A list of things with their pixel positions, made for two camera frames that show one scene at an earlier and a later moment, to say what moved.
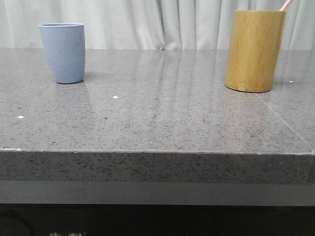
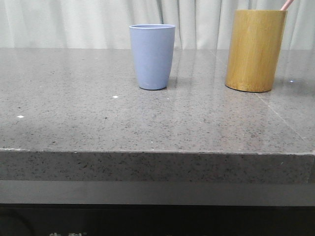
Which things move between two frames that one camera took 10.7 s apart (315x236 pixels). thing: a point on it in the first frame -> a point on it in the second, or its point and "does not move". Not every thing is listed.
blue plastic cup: x=65 y=43 -> x=154 y=46
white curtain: x=149 y=24 does not move
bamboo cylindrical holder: x=254 y=49 does not move
